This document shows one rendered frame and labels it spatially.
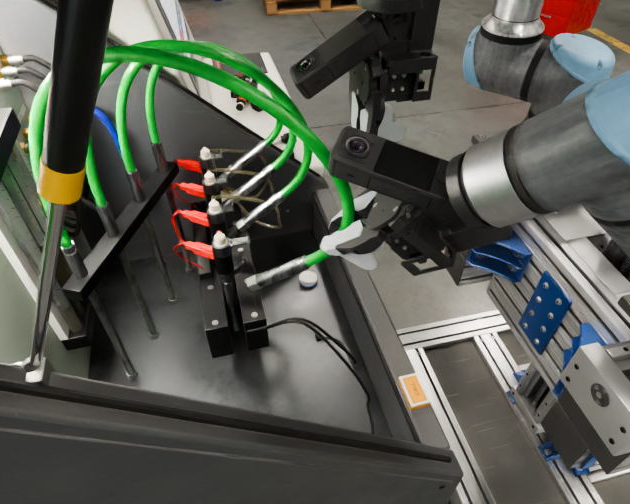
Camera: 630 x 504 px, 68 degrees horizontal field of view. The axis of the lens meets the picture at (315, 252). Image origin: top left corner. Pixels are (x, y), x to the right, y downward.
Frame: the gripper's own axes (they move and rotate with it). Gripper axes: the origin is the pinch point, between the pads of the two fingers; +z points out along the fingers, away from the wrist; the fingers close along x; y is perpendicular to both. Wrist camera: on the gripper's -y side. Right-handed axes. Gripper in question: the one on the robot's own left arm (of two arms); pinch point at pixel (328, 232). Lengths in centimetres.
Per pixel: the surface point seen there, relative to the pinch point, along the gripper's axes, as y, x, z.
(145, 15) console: -34, 30, 27
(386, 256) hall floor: 91, 93, 115
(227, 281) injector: -0.2, -1.8, 25.2
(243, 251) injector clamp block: 2.6, 8.9, 34.4
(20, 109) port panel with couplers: -40, 9, 39
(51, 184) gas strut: -23.5, -21.2, -18.9
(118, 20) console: -37, 27, 29
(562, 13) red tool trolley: 160, 381, 94
